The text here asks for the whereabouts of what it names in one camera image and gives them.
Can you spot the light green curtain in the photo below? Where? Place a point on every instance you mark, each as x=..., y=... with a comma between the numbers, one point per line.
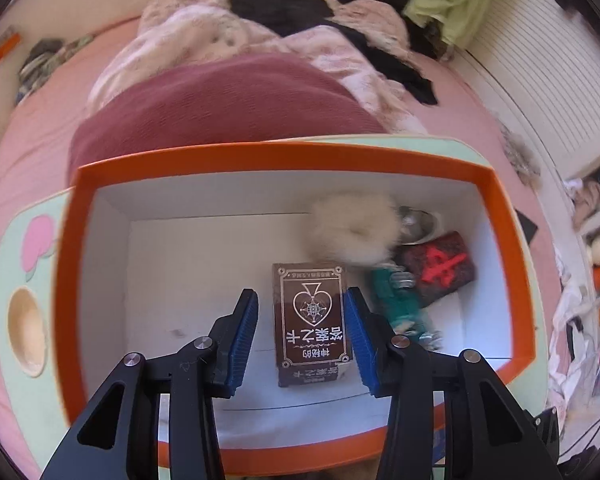
x=455, y=5

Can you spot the white slatted panel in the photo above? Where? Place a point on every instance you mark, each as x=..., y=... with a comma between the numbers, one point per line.
x=555, y=75

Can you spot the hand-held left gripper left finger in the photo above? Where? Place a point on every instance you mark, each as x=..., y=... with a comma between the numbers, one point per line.
x=242, y=345

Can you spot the green cartoon print desktop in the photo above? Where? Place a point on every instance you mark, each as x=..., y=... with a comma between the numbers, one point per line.
x=55, y=207

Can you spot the white crumpled cloth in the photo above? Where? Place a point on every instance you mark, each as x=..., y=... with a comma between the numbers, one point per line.
x=575, y=320

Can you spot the grey patterned cloth pile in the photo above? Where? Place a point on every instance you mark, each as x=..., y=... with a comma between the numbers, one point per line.
x=40, y=60

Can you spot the small orange tray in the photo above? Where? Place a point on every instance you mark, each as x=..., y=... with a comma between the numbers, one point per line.
x=5, y=44

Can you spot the shiny silver metal object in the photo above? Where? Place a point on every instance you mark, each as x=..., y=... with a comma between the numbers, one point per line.
x=420, y=222

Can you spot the orange cardboard box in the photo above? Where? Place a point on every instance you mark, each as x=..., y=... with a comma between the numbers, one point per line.
x=280, y=157

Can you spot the black clothes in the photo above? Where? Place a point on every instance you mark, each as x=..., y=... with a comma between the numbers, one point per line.
x=280, y=10

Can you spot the beige furry pompom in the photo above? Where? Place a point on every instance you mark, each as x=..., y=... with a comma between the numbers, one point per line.
x=350, y=230

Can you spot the brown card box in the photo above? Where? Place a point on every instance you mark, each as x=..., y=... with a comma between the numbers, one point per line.
x=310, y=310

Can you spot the pink floral blanket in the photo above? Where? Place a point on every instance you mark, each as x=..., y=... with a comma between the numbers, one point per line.
x=190, y=25

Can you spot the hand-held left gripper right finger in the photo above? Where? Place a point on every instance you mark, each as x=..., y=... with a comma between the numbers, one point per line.
x=360, y=345

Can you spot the grey fuzzy tuft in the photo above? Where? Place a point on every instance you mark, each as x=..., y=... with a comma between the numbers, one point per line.
x=520, y=155

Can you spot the dark red pouch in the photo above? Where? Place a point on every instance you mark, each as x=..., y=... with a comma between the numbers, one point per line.
x=440, y=265

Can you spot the pink bed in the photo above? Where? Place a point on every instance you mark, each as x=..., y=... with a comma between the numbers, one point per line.
x=55, y=105

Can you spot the green toy car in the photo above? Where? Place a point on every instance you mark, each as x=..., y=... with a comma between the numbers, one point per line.
x=397, y=300

